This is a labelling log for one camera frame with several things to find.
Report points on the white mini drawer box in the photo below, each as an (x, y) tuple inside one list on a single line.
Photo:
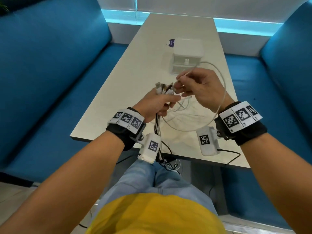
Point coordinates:
[(187, 46)]

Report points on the blue jeans legs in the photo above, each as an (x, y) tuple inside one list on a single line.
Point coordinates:
[(146, 177)]

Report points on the dark planter box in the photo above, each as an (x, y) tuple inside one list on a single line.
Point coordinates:
[(19, 2)]

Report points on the white roller blind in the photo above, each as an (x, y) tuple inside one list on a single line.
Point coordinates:
[(117, 2), (219, 7)]

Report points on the green plant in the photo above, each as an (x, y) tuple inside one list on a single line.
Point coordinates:
[(3, 8)]

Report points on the person's left forearm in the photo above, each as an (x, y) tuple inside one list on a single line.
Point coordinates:
[(61, 182)]

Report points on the person's left hand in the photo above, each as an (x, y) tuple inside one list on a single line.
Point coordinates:
[(156, 104)]

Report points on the purple sticker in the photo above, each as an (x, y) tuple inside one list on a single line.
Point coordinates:
[(171, 43)]

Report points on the person's right hand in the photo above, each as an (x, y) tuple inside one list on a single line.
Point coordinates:
[(207, 90)]

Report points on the black marker wristband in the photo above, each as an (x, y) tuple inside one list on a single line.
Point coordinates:
[(119, 134), (253, 134)]

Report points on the yellow shirt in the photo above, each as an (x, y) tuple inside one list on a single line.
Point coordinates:
[(156, 214)]

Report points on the person's right forearm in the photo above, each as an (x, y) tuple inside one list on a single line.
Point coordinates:
[(280, 180)]

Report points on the white charger on floor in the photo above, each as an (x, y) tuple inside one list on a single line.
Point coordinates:
[(231, 151)]

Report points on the blue sofa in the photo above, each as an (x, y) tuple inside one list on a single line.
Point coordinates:
[(280, 95), (48, 82)]

